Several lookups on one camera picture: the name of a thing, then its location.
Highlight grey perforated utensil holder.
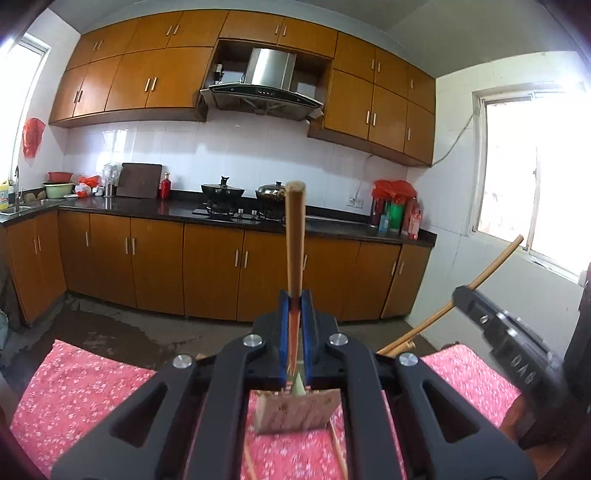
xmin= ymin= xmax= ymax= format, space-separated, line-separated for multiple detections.
xmin=253 ymin=372 xmax=341 ymax=435

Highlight steel pot on stove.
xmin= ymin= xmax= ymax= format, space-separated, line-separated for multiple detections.
xmin=256 ymin=181 xmax=286 ymax=220

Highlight lower kitchen cabinets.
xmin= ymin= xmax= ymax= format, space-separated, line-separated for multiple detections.
xmin=1 ymin=210 xmax=431 ymax=323

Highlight pink floral tablecloth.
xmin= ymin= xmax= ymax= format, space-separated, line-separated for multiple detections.
xmin=10 ymin=340 xmax=519 ymax=479

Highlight green bottle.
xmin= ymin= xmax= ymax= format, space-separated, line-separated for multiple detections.
xmin=388 ymin=202 xmax=406 ymax=233

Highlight black countertop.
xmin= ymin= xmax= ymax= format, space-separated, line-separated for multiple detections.
xmin=1 ymin=191 xmax=437 ymax=248

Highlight upper kitchen cabinets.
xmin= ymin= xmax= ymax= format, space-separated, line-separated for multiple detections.
xmin=50 ymin=9 xmax=436 ymax=167

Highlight window on right wall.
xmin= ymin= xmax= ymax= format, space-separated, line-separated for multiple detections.
xmin=472 ymin=88 xmax=590 ymax=280

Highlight green basin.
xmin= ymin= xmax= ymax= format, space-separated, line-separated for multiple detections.
xmin=44 ymin=182 xmax=74 ymax=199

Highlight black wok with lid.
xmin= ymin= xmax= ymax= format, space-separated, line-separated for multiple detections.
xmin=201 ymin=176 xmax=245 ymax=211

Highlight red basin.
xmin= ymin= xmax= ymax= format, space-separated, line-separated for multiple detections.
xmin=47 ymin=171 xmax=73 ymax=184

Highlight wooden chopstick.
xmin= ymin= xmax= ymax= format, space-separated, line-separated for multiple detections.
xmin=243 ymin=440 xmax=257 ymax=480
xmin=329 ymin=420 xmax=349 ymax=480
xmin=286 ymin=181 xmax=305 ymax=377

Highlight red hanging plastic bag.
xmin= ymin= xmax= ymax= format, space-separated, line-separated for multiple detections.
xmin=22 ymin=118 xmax=46 ymax=159

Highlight steel range hood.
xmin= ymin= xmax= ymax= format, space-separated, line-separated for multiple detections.
xmin=199 ymin=40 xmax=332 ymax=121

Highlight kitchen cabinets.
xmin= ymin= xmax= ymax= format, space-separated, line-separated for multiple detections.
xmin=50 ymin=9 xmax=436 ymax=167
xmin=1 ymin=210 xmax=431 ymax=323

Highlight dark cutting board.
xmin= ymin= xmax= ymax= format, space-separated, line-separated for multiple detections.
xmin=115 ymin=163 xmax=162 ymax=199

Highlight wooden chopstick gripper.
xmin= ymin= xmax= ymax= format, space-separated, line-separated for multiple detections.
xmin=378 ymin=235 xmax=524 ymax=358

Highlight red bottle on counter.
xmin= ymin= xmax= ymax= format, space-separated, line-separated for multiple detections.
xmin=159 ymin=172 xmax=171 ymax=200

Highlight red bag over bottles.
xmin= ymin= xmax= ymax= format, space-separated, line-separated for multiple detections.
xmin=372 ymin=179 xmax=417 ymax=204

